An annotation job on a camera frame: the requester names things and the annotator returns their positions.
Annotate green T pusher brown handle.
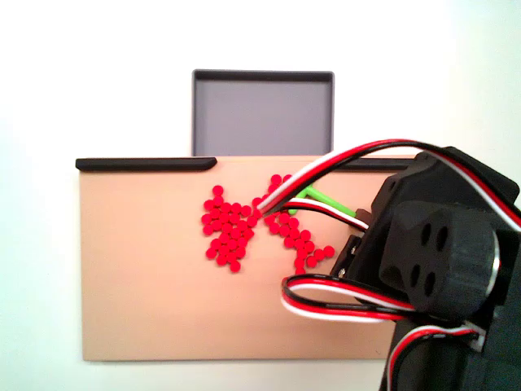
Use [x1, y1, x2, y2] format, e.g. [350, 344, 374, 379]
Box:
[287, 185, 372, 223]

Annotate grey shallow tray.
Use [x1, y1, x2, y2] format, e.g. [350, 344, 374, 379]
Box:
[190, 68, 335, 157]

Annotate beige flat board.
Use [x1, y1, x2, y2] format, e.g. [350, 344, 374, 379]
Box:
[77, 154, 418, 362]

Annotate white red black servo cable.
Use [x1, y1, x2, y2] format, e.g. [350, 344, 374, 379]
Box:
[256, 138, 521, 235]
[280, 275, 488, 391]

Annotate black edge rail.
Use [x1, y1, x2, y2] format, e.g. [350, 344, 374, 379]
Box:
[75, 157, 218, 172]
[338, 157, 418, 171]

